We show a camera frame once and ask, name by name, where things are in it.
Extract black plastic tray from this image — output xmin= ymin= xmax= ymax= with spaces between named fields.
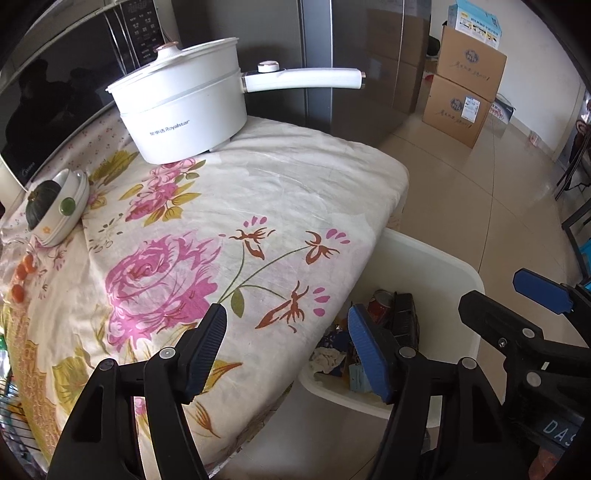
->
xmin=386 ymin=292 xmax=420 ymax=350

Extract blue milk carton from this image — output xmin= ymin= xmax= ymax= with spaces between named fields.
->
xmin=349 ymin=363 xmax=373 ymax=394

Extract red crushed can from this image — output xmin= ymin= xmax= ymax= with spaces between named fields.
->
xmin=368 ymin=289 xmax=394 ymax=325

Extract white paper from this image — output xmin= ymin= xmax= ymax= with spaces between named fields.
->
xmin=308 ymin=347 xmax=346 ymax=377

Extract white trash bin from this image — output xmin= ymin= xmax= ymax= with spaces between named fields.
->
xmin=297 ymin=227 xmax=487 ymax=430

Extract floral tablecloth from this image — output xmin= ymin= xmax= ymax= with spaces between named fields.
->
xmin=1 ymin=109 xmax=410 ymax=469

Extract orange fruit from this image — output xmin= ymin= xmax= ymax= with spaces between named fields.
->
xmin=10 ymin=253 xmax=36 ymax=304

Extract white blue box on floor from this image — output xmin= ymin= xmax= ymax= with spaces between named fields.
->
xmin=489 ymin=93 xmax=516 ymax=130

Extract stacked white plates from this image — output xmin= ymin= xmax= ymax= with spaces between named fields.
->
xmin=40 ymin=169 xmax=90 ymax=247

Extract lower cardboard box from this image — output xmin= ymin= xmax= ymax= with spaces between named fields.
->
xmin=423 ymin=75 xmax=491 ymax=148

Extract cardboard box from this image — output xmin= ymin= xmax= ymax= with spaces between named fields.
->
xmin=436 ymin=26 xmax=507 ymax=102
xmin=423 ymin=75 xmax=491 ymax=148

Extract dark green pumpkin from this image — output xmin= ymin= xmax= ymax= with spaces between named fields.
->
xmin=25 ymin=180 xmax=61 ymax=231

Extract upper cardboard box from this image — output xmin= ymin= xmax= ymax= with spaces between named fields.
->
xmin=436 ymin=26 xmax=507 ymax=102

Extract white electric pot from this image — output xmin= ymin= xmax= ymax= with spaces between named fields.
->
xmin=106 ymin=37 xmax=366 ymax=165

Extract blue white small box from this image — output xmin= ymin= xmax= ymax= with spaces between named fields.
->
xmin=448 ymin=0 xmax=502 ymax=50

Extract grey refrigerator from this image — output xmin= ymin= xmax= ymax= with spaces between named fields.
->
xmin=172 ymin=0 xmax=432 ymax=145

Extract black microwave oven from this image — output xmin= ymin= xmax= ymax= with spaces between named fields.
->
xmin=1 ymin=1 xmax=180 ymax=207

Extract ceramic bowl green handle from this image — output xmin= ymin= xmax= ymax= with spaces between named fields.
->
xmin=25 ymin=169 xmax=90 ymax=248

